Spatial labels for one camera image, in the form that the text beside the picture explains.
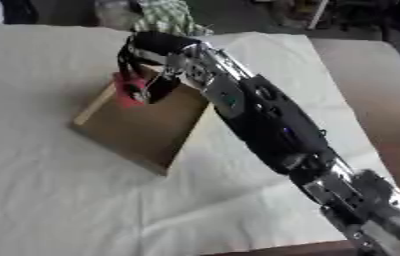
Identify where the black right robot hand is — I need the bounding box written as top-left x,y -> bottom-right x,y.
116,30 -> 204,105

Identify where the red block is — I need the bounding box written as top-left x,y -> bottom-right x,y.
110,71 -> 153,109

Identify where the tan cardboard box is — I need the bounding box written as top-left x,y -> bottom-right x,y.
70,63 -> 213,177

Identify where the green white checked cloth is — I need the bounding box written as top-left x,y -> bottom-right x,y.
128,0 -> 216,37

